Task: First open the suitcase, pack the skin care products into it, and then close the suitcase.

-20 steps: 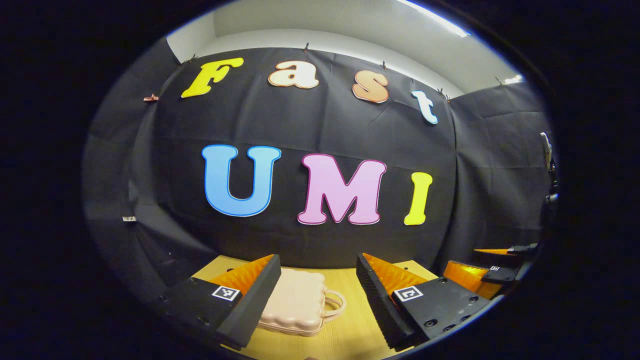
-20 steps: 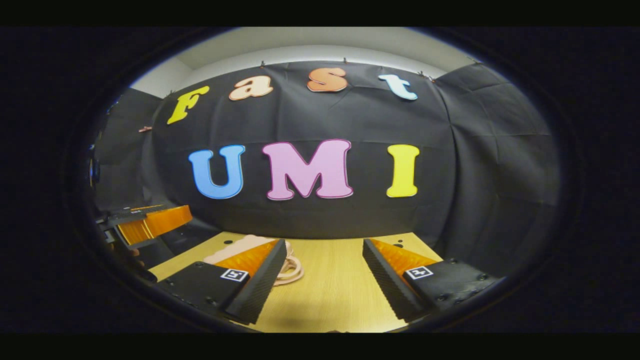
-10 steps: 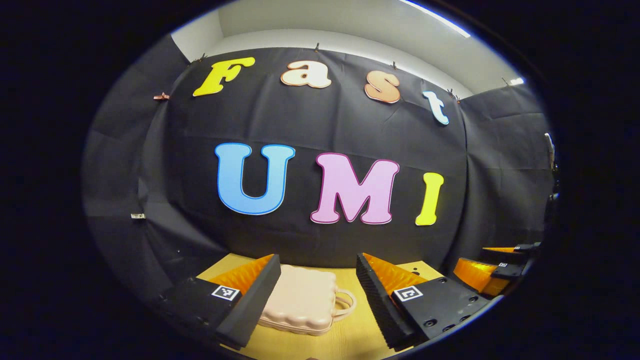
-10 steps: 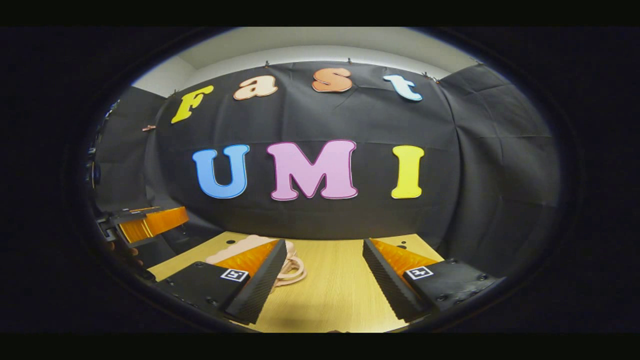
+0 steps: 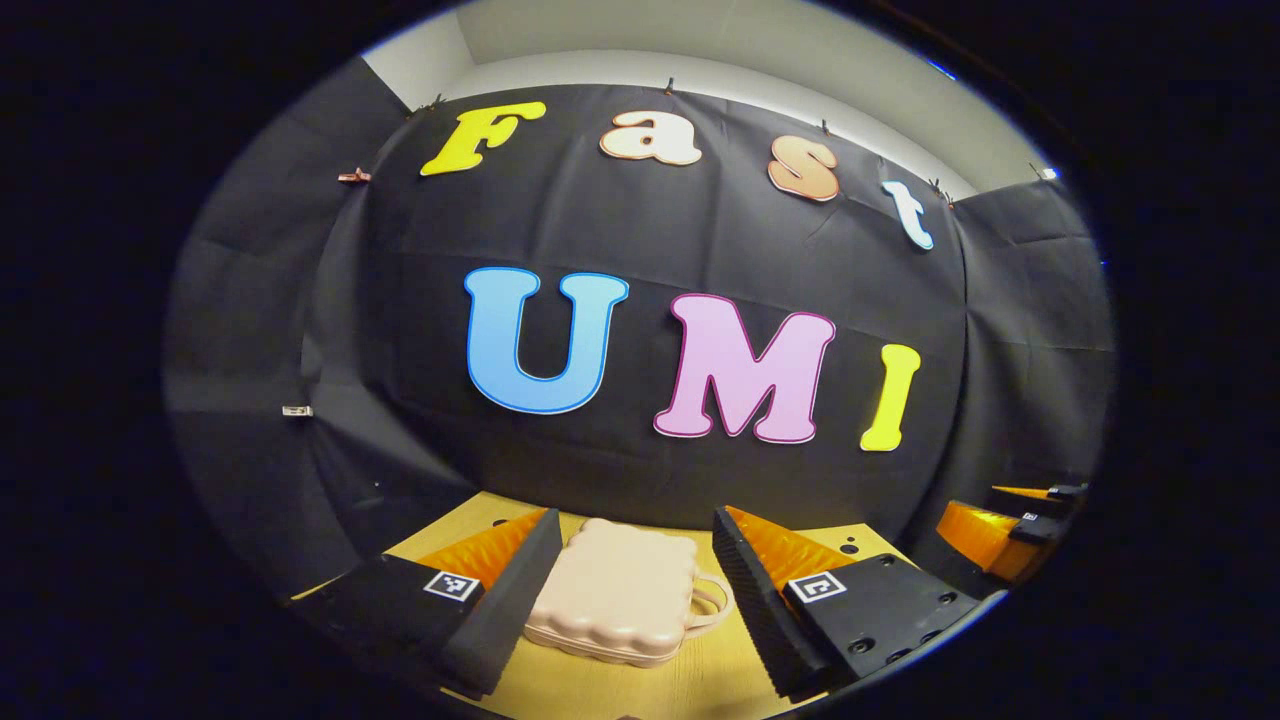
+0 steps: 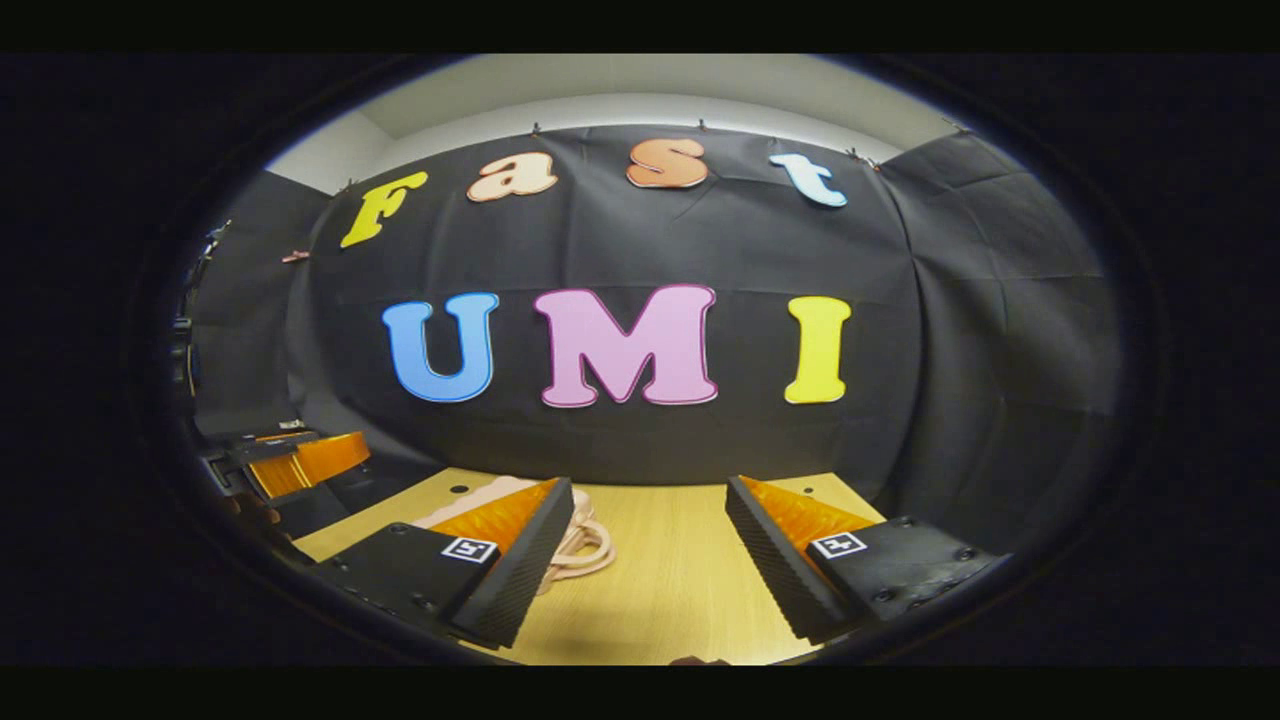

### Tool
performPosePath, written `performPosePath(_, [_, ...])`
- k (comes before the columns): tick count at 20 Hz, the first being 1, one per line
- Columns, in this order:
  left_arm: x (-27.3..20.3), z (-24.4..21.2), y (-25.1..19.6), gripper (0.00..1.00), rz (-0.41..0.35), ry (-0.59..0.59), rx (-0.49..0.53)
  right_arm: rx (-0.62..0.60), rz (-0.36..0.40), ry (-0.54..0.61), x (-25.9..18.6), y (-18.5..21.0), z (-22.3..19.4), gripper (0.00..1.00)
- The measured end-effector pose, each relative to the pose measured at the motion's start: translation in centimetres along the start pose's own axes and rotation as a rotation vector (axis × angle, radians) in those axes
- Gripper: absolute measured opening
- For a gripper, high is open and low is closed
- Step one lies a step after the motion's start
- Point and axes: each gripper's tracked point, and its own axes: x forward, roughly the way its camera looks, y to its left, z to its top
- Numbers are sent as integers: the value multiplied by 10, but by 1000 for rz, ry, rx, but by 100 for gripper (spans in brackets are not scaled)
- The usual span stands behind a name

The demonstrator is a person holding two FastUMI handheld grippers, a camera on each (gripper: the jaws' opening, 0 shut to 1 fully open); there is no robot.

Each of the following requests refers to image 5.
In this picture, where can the copper cloth clip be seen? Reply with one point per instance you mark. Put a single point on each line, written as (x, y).
(353, 176)

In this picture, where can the black backdrop cloth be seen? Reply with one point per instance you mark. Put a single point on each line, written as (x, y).
(640, 220)

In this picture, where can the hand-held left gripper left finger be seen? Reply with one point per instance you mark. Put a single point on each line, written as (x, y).
(505, 610)

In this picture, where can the pink suitcase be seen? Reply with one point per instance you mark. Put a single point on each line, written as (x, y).
(620, 590)

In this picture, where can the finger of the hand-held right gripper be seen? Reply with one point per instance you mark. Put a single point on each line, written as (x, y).
(975, 535)
(1040, 495)

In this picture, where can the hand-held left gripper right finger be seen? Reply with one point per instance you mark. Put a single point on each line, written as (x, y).
(760, 610)

